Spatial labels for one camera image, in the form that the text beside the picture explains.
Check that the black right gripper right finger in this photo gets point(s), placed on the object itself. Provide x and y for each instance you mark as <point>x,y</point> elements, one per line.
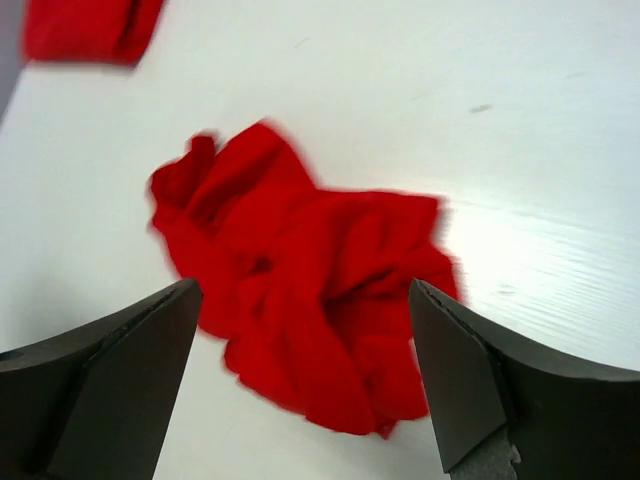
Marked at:
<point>504,406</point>

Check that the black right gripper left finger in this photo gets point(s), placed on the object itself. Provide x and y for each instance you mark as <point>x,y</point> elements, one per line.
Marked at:
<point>95,402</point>

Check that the red t-shirt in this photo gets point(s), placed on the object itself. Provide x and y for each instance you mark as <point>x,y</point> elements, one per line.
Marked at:
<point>307,286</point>
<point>115,32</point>

